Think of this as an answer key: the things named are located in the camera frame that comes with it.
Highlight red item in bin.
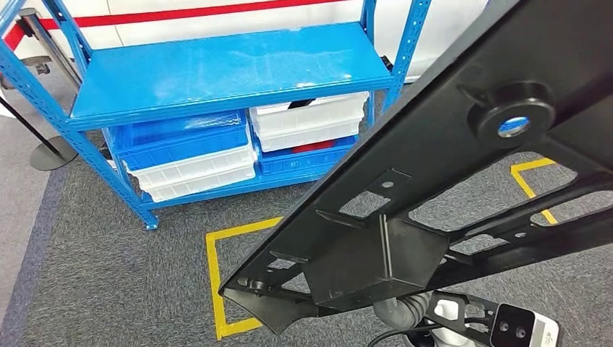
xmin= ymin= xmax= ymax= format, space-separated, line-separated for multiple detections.
xmin=291 ymin=140 xmax=336 ymax=154

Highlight blue plastic bin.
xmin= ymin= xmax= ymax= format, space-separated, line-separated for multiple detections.
xmin=106 ymin=110 xmax=250 ymax=172
xmin=256 ymin=135 xmax=359 ymax=176

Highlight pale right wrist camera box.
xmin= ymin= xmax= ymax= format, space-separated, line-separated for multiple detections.
xmin=488 ymin=302 xmax=560 ymax=347

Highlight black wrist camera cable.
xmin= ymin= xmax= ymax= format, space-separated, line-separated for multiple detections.
xmin=366 ymin=323 xmax=446 ymax=347

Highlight black stanchion with round base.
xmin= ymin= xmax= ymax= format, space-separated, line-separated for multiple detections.
xmin=0 ymin=95 xmax=79 ymax=172

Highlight black plastic plate frame part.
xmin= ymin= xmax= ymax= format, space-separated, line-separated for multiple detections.
xmin=218 ymin=0 xmax=613 ymax=335

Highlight silver belt stanchion post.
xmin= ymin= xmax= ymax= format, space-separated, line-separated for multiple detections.
xmin=17 ymin=7 xmax=82 ymax=90

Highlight red barrier belt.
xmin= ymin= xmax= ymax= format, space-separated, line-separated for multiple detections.
xmin=2 ymin=21 xmax=27 ymax=51
xmin=38 ymin=0 xmax=351 ymax=30

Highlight white car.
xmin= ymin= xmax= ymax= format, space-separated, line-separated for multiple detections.
xmin=14 ymin=0 xmax=489 ymax=85

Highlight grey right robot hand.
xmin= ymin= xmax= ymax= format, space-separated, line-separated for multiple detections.
xmin=373 ymin=297 xmax=418 ymax=331

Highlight blue metal shelf rack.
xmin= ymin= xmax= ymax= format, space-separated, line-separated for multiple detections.
xmin=0 ymin=0 xmax=432 ymax=231

